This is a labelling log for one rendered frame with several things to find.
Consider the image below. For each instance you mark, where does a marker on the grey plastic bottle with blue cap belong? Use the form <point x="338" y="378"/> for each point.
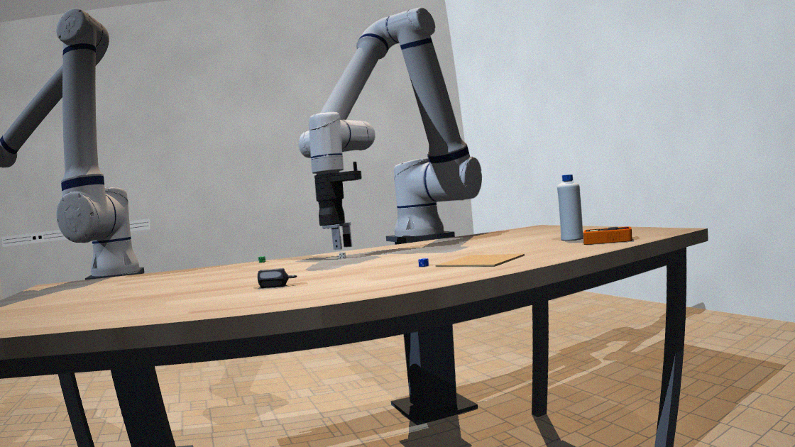
<point x="570" y="209"/>

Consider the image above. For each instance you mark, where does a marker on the orange square mat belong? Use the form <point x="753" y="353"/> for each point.
<point x="480" y="260"/>

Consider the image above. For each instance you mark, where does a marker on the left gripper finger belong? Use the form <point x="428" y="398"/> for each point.
<point x="346" y="234"/>
<point x="335" y="236"/>

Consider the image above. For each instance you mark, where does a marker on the orange digital multimeter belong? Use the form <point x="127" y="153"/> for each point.
<point x="607" y="235"/>

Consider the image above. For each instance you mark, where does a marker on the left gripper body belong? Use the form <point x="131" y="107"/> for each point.
<point x="329" y="188"/>

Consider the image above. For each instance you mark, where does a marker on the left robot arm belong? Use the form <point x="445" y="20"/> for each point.
<point x="452" y="174"/>

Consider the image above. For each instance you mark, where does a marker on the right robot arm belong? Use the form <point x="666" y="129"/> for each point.
<point x="85" y="213"/>

